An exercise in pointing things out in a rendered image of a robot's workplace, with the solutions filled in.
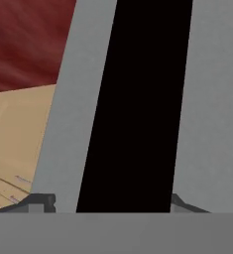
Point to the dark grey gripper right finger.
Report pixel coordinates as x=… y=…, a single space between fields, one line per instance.
x=178 y=204

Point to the tan wooden cupboard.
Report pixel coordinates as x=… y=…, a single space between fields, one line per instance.
x=19 y=139

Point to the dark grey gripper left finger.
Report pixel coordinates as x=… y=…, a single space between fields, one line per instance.
x=42 y=201

